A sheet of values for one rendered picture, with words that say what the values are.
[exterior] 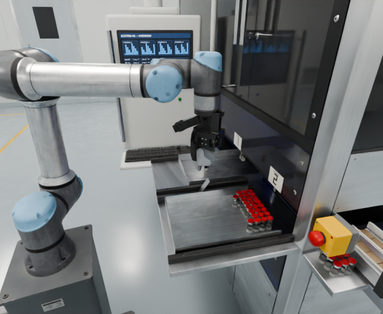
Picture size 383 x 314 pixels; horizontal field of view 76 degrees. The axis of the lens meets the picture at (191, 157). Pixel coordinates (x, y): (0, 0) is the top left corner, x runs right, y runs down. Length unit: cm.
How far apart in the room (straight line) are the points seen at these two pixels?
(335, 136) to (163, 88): 41
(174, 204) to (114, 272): 107
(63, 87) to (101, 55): 544
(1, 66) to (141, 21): 90
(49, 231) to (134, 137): 87
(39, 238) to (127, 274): 110
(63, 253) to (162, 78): 67
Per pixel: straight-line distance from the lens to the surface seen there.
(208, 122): 73
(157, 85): 55
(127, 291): 183
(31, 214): 85
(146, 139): 159
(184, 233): 85
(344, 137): 69
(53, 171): 92
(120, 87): 59
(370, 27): 64
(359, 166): 78
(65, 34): 613
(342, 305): 127
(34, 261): 95
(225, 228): 87
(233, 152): 134
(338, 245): 75
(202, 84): 69
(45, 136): 87
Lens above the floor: 148
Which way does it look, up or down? 27 degrees down
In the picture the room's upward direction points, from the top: straight up
